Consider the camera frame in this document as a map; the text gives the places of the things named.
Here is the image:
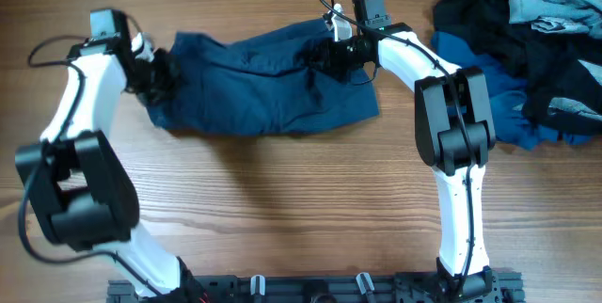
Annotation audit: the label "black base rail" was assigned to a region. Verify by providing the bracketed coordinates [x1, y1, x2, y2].
[105, 271, 526, 303]

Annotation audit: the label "bright blue garment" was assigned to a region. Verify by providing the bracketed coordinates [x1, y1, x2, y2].
[430, 30, 594, 151]

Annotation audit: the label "black garment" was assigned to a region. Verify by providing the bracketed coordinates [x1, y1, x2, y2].
[433, 0, 601, 136]

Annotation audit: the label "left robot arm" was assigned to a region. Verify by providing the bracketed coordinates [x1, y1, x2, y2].
[15, 8, 207, 302]

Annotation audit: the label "dark blue shorts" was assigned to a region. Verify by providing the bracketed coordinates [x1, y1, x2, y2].
[147, 19, 380, 136]

